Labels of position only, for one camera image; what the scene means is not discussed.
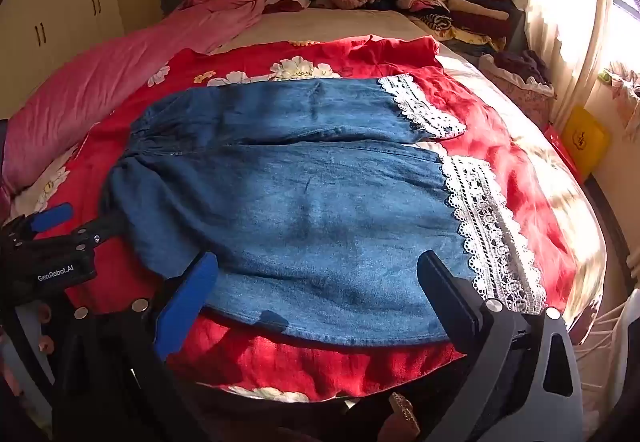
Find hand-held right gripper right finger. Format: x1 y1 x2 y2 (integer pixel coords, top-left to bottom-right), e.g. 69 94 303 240
416 250 586 442

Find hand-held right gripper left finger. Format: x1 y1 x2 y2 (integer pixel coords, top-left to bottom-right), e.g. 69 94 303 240
50 251 221 442

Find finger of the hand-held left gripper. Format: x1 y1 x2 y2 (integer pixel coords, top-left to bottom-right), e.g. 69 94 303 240
0 203 75 243
65 209 128 247

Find blue denim pants lace trim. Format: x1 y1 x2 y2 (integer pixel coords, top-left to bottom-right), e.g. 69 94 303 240
100 76 548 349

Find person's left hand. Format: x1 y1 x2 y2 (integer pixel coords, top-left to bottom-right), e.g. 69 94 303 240
31 302 57 357

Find brown patterned item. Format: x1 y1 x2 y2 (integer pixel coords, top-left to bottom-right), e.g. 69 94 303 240
387 392 422 442

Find pink quilt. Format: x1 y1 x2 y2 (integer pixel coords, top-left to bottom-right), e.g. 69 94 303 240
0 0 273 183

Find red floral blanket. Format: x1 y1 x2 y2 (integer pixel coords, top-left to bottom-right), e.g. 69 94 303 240
10 36 581 404

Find red flat box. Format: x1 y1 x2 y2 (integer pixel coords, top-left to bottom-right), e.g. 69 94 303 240
542 122 587 183

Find yellow bag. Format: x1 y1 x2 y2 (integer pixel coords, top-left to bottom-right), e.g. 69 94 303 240
560 106 612 181

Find frilled laundry basket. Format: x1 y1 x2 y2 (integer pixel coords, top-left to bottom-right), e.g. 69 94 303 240
479 52 557 119

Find dark purple clothes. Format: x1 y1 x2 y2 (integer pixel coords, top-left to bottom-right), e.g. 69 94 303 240
492 50 552 83

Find pink floral frilled cover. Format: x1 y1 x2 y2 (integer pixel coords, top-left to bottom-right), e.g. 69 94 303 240
597 62 640 143

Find dark red cloth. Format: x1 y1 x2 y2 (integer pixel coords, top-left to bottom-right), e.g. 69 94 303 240
263 0 311 15

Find stack of folded clothes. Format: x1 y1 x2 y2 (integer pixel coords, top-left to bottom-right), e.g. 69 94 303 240
387 0 517 55

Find cream curtain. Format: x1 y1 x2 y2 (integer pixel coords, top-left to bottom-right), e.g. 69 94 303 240
512 0 615 123

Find bed with beige sheet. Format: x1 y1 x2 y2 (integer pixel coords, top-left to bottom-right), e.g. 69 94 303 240
215 8 609 359

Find white wire rack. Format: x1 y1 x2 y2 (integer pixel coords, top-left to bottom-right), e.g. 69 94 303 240
575 289 640 423

